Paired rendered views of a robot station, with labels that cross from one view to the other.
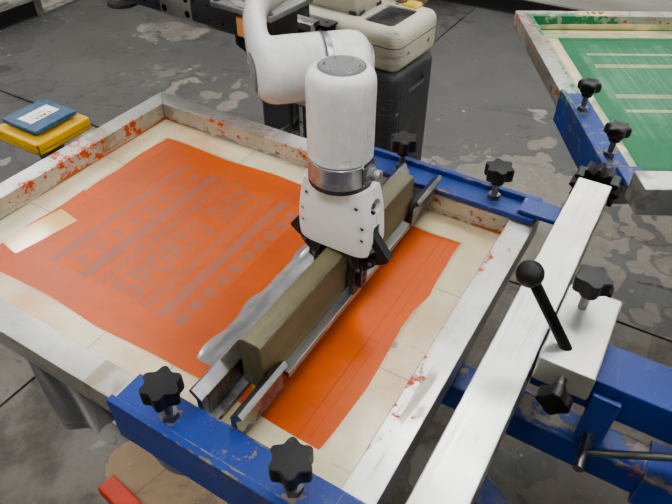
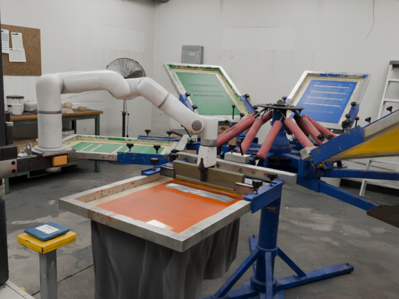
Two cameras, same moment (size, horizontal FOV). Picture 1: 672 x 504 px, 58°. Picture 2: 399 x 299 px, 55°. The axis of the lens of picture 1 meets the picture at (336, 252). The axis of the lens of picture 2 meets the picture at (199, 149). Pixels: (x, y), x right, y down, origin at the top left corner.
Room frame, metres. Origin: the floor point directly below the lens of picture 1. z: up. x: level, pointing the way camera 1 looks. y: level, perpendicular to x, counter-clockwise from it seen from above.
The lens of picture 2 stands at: (0.58, 1.75, 1.49)
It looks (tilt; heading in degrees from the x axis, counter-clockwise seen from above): 11 degrees down; 271
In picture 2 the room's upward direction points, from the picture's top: 3 degrees clockwise
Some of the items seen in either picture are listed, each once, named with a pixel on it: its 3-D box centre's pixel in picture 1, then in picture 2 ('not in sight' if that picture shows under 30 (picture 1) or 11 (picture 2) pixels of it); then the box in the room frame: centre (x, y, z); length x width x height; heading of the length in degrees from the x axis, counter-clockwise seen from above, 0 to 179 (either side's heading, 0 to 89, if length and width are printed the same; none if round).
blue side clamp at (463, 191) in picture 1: (444, 195); (164, 172); (0.80, -0.18, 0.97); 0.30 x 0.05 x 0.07; 59
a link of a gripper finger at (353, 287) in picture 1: (365, 273); not in sight; (0.56, -0.04, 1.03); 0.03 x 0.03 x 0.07; 59
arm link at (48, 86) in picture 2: not in sight; (49, 93); (1.26, 0.14, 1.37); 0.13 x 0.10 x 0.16; 103
